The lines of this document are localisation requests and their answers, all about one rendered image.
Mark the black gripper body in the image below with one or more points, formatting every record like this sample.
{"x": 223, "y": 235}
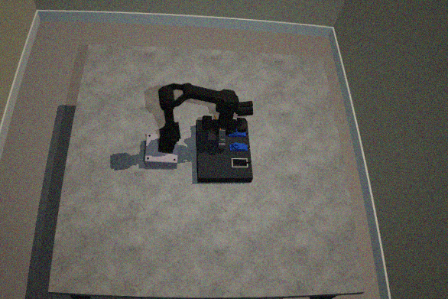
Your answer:
{"x": 207, "y": 123}

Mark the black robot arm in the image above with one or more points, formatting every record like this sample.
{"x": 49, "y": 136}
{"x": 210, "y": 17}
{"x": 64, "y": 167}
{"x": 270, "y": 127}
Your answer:
{"x": 226, "y": 102}

